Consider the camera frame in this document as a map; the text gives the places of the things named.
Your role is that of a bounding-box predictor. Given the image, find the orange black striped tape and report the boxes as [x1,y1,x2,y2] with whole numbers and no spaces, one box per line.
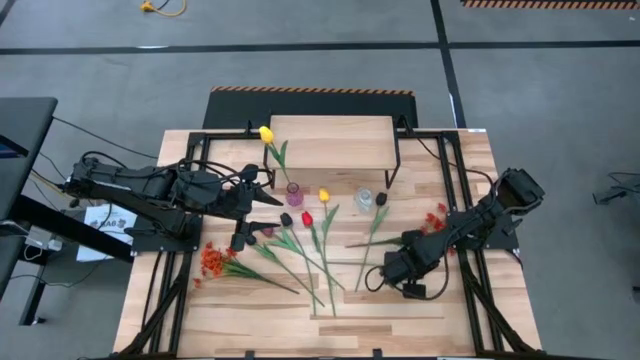
[460,0,640,10]

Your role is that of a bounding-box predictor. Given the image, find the red artificial flower bunch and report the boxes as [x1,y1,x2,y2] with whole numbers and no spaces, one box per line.
[344,201,456,257]

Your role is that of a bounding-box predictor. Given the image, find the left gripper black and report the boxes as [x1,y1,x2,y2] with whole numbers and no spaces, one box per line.
[199,169,285,253]

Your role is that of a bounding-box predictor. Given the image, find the red artificial tulip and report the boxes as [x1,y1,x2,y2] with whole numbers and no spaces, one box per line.
[300,210,346,292]

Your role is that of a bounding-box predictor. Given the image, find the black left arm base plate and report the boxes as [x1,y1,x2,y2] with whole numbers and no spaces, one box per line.
[130,214,204,253]

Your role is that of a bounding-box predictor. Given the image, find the yellow artificial tulip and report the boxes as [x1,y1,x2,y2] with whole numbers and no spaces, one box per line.
[258,124,296,186]
[317,187,341,318]

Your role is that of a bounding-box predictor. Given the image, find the yellow floor cable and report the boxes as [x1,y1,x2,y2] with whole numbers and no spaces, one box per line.
[139,0,188,18]

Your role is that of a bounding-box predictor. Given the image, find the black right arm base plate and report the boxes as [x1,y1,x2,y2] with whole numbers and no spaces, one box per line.
[447,209,520,251]

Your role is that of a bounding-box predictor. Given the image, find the clear ribbed glass vase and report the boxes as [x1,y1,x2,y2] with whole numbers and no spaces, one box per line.
[353,187,375,214]

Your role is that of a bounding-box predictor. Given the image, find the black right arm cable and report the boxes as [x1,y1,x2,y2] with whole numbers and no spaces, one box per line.
[414,134,501,186]

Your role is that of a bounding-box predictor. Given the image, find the dark screen device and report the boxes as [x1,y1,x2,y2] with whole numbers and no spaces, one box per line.
[0,133,30,160]

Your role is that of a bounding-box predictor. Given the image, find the black floor cable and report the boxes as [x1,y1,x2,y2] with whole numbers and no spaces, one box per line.
[52,116,159,160]

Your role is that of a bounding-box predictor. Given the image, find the pink glass vase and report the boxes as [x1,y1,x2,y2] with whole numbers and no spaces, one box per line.
[284,182,305,210]

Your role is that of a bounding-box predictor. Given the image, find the gray floor stand with cable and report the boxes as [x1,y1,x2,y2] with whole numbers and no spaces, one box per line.
[592,171,640,206]

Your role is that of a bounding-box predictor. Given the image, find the orange artificial flower bunch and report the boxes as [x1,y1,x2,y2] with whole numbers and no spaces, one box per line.
[192,241,301,296]

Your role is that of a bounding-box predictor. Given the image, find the white printed paper sheet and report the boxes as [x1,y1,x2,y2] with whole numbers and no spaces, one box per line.
[76,202,139,263]

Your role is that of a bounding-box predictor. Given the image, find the wooden shelf with black legs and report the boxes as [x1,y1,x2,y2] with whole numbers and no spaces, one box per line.
[263,114,401,190]

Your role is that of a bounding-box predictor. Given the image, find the black metal table frame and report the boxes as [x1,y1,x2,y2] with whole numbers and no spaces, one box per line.
[112,119,541,360]

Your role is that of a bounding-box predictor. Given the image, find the black artificial tulip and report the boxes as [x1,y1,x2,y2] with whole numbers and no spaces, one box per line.
[252,242,326,308]
[279,212,318,316]
[353,192,391,293]

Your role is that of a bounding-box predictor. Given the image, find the black mat with striped edge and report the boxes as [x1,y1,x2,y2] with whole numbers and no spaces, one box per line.
[202,85,419,130]

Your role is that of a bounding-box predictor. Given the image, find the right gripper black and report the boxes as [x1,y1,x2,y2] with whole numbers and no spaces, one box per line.
[382,228,436,300]

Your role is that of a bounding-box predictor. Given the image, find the black desk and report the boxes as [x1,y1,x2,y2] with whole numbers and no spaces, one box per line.
[0,97,134,326]

